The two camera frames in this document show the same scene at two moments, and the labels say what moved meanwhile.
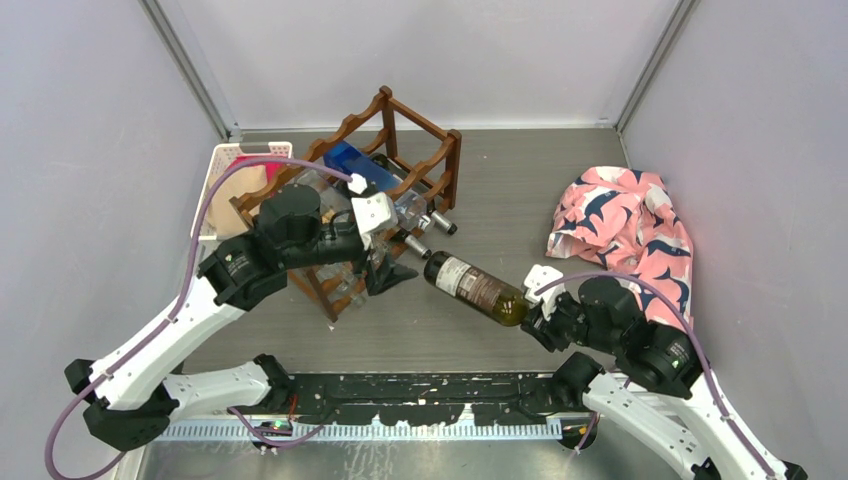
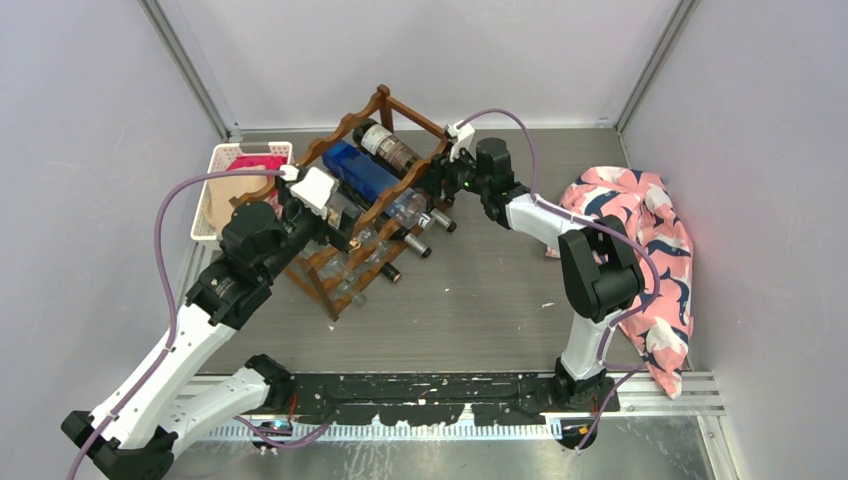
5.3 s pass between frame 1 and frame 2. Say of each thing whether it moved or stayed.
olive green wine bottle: moved
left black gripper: moved
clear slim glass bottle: stayed
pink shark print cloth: stayed
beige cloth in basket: stayed
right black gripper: moved
